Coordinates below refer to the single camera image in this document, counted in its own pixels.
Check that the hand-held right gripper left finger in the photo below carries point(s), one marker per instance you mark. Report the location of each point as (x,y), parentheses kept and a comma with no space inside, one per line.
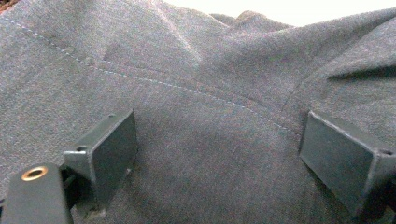
(109,155)

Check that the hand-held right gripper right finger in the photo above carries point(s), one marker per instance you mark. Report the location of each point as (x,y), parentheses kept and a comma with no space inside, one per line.
(342,161)

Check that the grey fabric garment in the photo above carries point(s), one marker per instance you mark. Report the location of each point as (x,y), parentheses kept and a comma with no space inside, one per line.
(193,93)

